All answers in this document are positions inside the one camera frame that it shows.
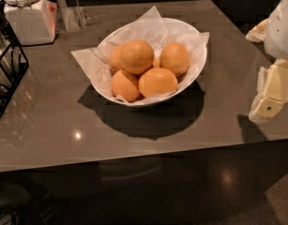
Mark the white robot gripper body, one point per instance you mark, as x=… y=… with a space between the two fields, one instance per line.
x=280 y=32

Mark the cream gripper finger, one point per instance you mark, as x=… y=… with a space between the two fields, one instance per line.
x=257 y=33
x=272 y=92

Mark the orange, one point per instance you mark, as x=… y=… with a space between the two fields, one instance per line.
x=125 y=84
x=114 y=59
x=175 y=57
x=157 y=80
x=136 y=56

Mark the white ceramic bowl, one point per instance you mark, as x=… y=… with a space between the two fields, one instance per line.
x=193 y=69

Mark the white paper liner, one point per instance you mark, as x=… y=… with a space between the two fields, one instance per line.
x=93 y=64

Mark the clear acrylic stand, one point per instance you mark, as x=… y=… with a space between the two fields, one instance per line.
x=74 y=18

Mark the white lidded canister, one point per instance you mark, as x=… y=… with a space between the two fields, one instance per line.
x=33 y=21

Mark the black wire rack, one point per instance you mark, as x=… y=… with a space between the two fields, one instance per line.
x=13 y=62

